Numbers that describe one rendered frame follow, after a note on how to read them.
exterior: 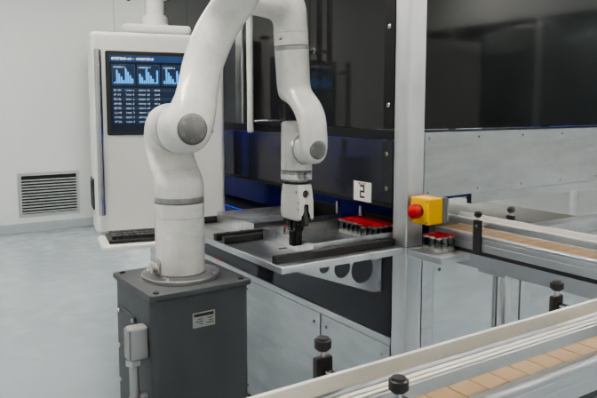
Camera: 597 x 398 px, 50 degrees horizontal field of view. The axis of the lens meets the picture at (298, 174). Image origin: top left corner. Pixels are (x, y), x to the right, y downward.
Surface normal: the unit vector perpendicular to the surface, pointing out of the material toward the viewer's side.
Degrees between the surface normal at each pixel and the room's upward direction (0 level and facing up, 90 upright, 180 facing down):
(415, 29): 90
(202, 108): 66
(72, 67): 90
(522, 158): 90
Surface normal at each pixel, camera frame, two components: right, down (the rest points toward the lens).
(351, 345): -0.84, 0.06
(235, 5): 0.13, 0.66
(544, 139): 0.54, 0.09
